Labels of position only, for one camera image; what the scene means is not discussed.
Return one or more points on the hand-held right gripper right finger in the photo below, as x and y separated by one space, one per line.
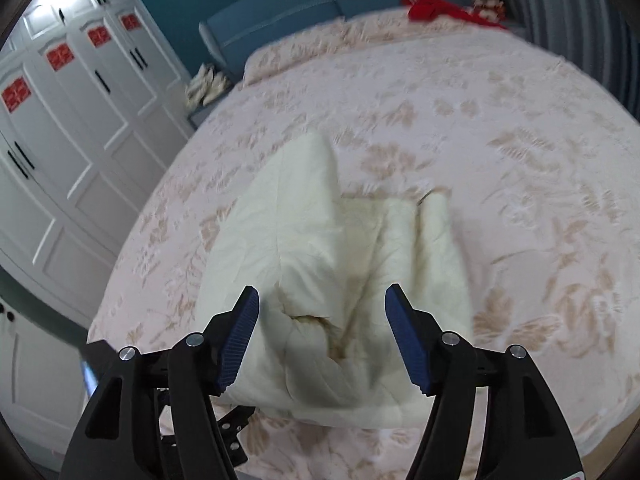
407 345

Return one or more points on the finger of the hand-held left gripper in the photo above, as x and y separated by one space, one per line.
232 422

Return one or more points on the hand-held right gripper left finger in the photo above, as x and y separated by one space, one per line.
240 345

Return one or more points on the cream quilted jacket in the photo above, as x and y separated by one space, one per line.
310 260

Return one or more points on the pile of beige clothes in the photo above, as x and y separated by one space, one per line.
207 85

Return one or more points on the white door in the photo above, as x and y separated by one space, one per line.
30 360

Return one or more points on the bed with pink floral cover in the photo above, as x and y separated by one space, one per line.
500 185

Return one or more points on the white wardrobe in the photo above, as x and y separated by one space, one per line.
75 160

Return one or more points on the grey nightstand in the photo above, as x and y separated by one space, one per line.
200 116

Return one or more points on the red paper wardrobe decoration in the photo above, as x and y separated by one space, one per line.
98 36
59 56
14 94
131 21

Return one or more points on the pink floral pillow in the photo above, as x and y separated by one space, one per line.
285 55

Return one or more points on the red cloth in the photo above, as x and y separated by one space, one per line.
430 10

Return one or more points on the blue upholstered headboard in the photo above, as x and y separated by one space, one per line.
300 5

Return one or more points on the grey curtain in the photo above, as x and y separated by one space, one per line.
575 20

